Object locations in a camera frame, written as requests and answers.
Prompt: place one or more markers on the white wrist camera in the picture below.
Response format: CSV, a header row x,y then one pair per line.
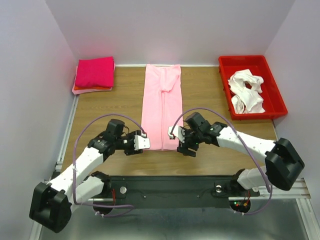
x,y
141,143
176,132

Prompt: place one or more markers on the light pink t-shirt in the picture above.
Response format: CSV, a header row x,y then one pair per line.
x,y
162,105

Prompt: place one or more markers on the red plastic bin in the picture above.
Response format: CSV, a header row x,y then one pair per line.
x,y
273,102

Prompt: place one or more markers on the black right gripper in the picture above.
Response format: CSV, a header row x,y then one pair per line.
x,y
183,147

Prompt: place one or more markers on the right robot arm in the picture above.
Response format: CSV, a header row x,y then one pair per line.
x,y
282,163

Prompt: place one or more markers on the white crumpled t-shirt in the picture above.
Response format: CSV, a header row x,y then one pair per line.
x,y
247,90

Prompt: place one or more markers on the aluminium frame rail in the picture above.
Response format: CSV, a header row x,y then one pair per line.
x,y
280,191

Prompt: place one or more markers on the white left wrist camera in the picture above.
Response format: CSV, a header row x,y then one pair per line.
x,y
141,143

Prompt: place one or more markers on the folded orange t-shirt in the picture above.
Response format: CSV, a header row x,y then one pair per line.
x,y
97,88

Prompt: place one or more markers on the folded magenta t-shirt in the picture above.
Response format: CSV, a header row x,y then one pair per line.
x,y
96,62

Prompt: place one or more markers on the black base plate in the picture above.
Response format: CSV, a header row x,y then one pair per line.
x,y
161,192

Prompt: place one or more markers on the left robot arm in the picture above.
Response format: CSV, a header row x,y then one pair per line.
x,y
54,202

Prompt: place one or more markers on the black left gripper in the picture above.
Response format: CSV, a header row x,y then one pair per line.
x,y
131,151

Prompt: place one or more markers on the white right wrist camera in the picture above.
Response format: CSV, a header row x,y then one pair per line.
x,y
176,132

